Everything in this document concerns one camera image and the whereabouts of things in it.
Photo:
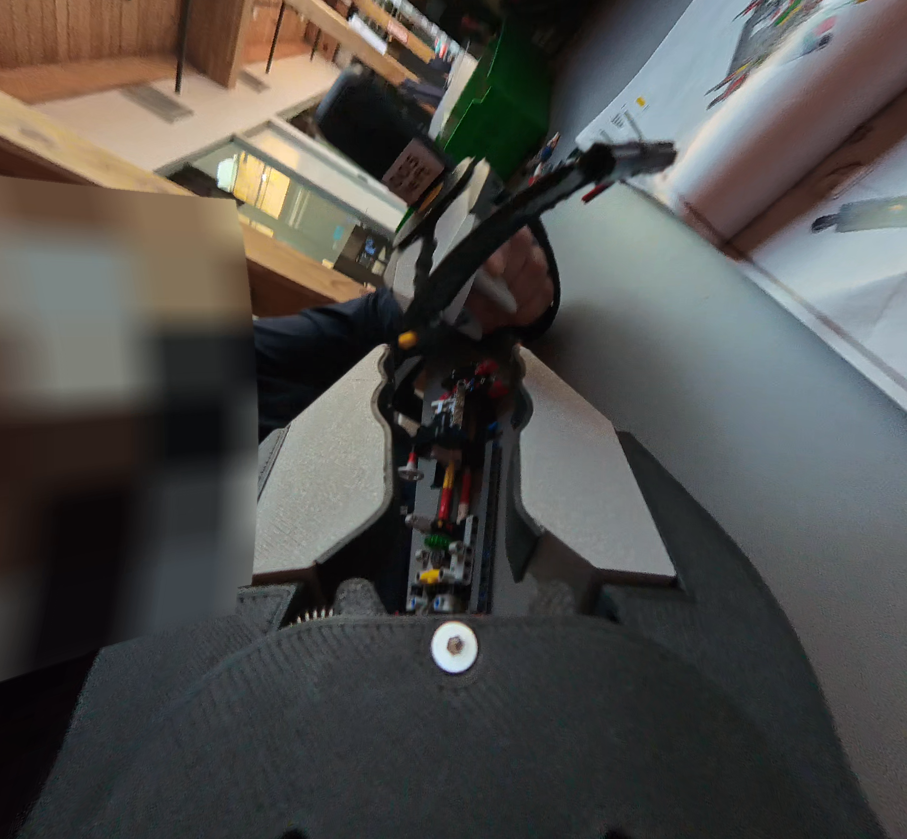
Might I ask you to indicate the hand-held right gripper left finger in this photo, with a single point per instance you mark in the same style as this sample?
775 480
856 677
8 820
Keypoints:
327 471

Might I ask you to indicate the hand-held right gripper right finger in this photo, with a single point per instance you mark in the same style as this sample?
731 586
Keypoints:
579 493

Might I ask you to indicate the grey toy brick model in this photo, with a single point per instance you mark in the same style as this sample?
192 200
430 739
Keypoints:
454 499

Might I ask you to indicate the person's left forearm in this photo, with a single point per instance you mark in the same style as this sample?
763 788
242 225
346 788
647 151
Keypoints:
318 350

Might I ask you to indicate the person's left hand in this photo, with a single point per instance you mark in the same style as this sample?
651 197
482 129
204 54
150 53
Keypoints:
526 274

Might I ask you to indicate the green box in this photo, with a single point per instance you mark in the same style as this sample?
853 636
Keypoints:
510 111

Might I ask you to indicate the black office chair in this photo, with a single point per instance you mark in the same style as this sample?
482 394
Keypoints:
363 117

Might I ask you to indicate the glass partition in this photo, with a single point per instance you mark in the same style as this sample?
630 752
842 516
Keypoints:
298 196

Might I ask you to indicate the long wooden table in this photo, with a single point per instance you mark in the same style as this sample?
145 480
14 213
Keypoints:
333 18

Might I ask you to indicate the instruction sheet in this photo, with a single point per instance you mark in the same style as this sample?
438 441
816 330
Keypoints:
794 167

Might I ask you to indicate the wooden workbench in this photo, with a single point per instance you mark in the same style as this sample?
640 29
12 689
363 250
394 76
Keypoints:
71 151

